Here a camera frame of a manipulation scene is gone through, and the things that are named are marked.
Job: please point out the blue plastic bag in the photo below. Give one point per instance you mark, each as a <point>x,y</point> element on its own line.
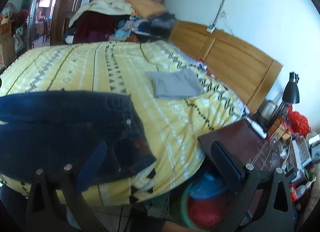
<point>207,184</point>

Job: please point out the green plastic basin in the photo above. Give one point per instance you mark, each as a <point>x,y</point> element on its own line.
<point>183,204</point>

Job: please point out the orange folded blanket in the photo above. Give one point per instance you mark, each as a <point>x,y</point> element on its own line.
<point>146,8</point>

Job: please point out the black desk lamp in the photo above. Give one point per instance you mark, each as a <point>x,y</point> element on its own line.
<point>291,90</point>

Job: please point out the cardboard box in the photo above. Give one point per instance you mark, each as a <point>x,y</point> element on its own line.
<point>6,47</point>

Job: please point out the wooden headboard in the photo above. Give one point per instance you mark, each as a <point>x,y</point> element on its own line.
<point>225,57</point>

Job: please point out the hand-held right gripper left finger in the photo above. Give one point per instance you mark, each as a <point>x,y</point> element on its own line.
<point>93,163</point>

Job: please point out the grey folded pants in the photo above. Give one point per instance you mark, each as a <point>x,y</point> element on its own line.
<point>173,83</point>

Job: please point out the pile of mixed clothes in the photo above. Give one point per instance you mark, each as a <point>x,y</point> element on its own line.
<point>147,28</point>

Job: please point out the dark blue pants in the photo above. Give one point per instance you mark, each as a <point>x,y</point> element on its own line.
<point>62,132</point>

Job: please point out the white power strip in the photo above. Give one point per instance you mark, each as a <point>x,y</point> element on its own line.
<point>257,127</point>

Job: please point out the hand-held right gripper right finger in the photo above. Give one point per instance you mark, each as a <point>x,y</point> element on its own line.
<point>226,163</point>

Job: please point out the red mesh bag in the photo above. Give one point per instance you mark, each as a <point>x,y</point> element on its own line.
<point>207,213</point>

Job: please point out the maroon garment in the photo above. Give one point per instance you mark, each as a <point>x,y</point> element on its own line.
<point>92,28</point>

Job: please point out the red plastic bag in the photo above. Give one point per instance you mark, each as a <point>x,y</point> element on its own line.
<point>298,120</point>

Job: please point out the dark wooden nightstand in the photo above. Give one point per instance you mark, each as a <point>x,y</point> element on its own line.
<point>240,137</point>

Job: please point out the white wall socket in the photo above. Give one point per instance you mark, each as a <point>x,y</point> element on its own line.
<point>210,29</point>

